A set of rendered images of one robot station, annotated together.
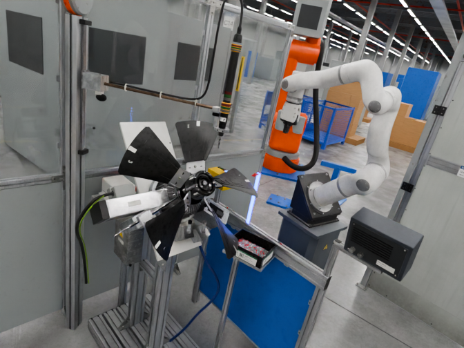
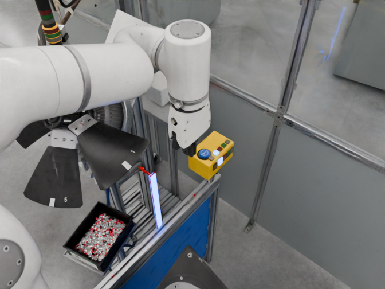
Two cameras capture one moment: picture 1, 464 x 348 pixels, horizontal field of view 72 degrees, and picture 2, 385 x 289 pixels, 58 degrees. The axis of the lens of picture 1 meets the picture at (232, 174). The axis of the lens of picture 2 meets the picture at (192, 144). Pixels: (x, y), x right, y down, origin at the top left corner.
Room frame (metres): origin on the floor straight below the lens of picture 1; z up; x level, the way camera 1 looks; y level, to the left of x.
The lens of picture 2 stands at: (1.79, -0.81, 2.06)
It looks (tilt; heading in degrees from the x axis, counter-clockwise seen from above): 48 degrees down; 88
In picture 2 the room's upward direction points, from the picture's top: straight up
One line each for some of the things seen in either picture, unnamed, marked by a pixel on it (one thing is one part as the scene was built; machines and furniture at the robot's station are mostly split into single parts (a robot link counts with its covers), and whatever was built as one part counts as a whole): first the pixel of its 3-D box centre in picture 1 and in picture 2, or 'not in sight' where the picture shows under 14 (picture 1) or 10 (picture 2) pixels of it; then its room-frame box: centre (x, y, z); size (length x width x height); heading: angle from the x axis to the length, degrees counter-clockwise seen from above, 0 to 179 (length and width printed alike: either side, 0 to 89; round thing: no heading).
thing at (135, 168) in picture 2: (151, 271); (127, 173); (1.47, 0.34, 0.56); 0.19 x 0.04 x 0.04; 48
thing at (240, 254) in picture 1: (250, 248); (101, 235); (1.46, -0.17, 0.85); 0.22 x 0.17 x 0.07; 62
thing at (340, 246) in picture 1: (357, 255); not in sight; (1.27, -0.63, 1.04); 0.24 x 0.03 x 0.03; 48
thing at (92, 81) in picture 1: (94, 81); not in sight; (1.50, 0.71, 1.54); 0.10 x 0.07 x 0.09; 83
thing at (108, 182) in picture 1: (115, 190); (161, 85); (1.67, 0.64, 0.92); 0.17 x 0.16 x 0.11; 48
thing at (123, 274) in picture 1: (125, 259); (172, 156); (1.70, 0.57, 0.42); 0.04 x 0.04 x 0.83; 48
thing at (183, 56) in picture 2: (297, 83); (186, 59); (1.79, -0.25, 1.68); 0.09 x 0.08 x 0.13; 137
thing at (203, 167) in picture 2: (220, 179); (211, 156); (1.89, 0.06, 1.02); 0.16 x 0.10 x 0.11; 48
